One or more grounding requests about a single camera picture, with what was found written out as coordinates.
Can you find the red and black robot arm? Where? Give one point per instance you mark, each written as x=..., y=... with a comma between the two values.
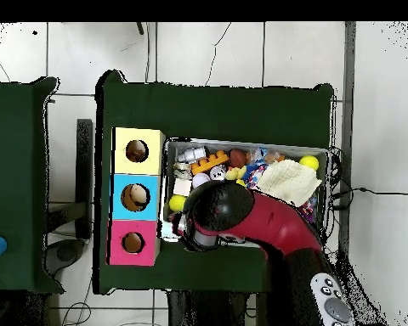
x=275, y=224

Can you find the mint green waffle cloth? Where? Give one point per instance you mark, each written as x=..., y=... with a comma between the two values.
x=168, y=231

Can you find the orange plastic building block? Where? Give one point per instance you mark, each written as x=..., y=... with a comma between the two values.
x=209, y=162

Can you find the yellow plush duck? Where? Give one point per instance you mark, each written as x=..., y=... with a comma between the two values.
x=234, y=173

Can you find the white baseball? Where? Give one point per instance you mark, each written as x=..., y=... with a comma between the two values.
x=200, y=179

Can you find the plain wooden block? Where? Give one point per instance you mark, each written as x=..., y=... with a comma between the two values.
x=182, y=186

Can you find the brown toy basketball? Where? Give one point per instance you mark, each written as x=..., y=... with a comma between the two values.
x=238, y=158

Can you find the black upright panel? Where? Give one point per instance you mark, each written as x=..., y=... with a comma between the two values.
x=84, y=152

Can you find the dark green table cloth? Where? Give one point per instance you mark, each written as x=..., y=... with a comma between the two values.
x=13, y=169
x=224, y=108

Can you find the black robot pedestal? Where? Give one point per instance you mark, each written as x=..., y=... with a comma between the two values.
x=207, y=309

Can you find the wooden box with three holes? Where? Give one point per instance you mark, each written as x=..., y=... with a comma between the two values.
x=149, y=163

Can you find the dark grey floor base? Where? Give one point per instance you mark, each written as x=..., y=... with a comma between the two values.
x=66, y=253

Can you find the cream waffle cloth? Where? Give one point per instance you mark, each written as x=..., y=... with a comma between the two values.
x=289, y=181

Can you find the yellow plastic ball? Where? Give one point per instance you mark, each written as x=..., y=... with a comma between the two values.
x=309, y=162
x=176, y=202

